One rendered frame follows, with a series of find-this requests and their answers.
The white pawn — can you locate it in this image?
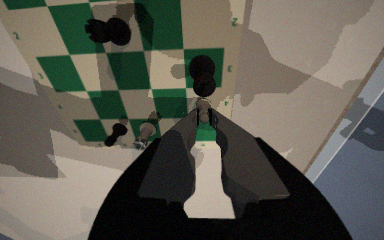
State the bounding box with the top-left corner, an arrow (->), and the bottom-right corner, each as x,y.
195,98 -> 212,123

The green and white chessboard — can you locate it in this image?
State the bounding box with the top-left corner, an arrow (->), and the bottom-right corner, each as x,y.
0,0 -> 246,149

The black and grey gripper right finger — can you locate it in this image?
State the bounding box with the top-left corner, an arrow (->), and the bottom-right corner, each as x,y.
208,108 -> 353,240

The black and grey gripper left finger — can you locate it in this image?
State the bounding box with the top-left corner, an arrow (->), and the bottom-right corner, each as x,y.
87,108 -> 199,240

